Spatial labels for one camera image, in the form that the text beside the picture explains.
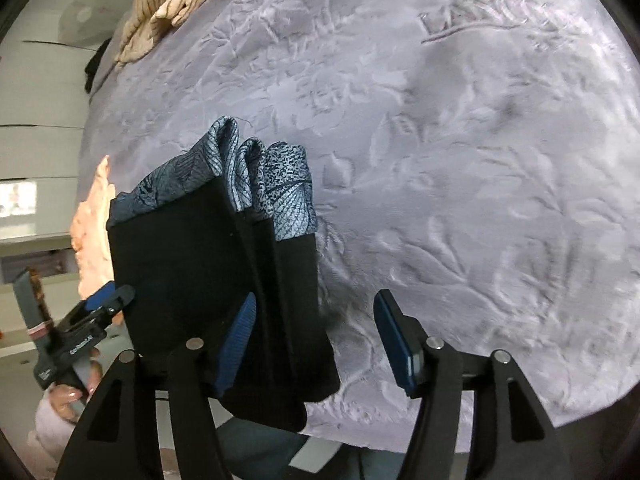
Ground peach fluffy cloth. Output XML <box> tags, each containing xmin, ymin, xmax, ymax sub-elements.
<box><xmin>69</xmin><ymin>155</ymin><xmax>118</xmax><ymax>303</ymax></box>

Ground person's left forearm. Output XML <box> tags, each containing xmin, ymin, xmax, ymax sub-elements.
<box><xmin>26</xmin><ymin>390</ymin><xmax>77</xmax><ymax>463</ymax></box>

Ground white cabinet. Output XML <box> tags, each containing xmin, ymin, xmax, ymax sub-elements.
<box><xmin>0</xmin><ymin>0</ymin><xmax>136</xmax><ymax>243</ymax></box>

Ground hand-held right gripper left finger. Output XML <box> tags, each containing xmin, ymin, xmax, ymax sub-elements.
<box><xmin>54</xmin><ymin>292</ymin><xmax>258</xmax><ymax>480</ymax></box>

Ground beige shelf unit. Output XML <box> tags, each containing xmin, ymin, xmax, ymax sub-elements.
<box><xmin>0</xmin><ymin>237</ymin><xmax>83</xmax><ymax>288</ymax></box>

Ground person's left hand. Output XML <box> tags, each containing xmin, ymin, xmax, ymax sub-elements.
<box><xmin>47</xmin><ymin>345</ymin><xmax>104</xmax><ymax>420</ymax></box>

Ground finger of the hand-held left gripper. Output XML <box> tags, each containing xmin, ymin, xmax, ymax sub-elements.
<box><xmin>75</xmin><ymin>282</ymin><xmax>137</xmax><ymax>328</ymax></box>

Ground grey embossed blanket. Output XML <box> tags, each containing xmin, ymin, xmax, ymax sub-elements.
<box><xmin>75</xmin><ymin>0</ymin><xmax>639</xmax><ymax>457</ymax></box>

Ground black cloth item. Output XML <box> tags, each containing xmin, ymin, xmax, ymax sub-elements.
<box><xmin>83</xmin><ymin>39</ymin><xmax>115</xmax><ymax>94</ymax></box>

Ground black pants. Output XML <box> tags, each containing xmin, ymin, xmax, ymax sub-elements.
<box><xmin>106</xmin><ymin>116</ymin><xmax>342</xmax><ymax>434</ymax></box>

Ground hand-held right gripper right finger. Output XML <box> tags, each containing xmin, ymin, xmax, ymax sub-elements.
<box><xmin>373</xmin><ymin>288</ymin><xmax>577</xmax><ymax>480</ymax></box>

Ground white fan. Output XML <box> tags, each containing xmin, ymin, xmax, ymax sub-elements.
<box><xmin>56</xmin><ymin>0</ymin><xmax>122</xmax><ymax>47</ymax></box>

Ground beige knitted blanket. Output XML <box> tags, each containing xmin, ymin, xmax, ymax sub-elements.
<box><xmin>114</xmin><ymin>0</ymin><xmax>237</xmax><ymax>70</ymax></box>

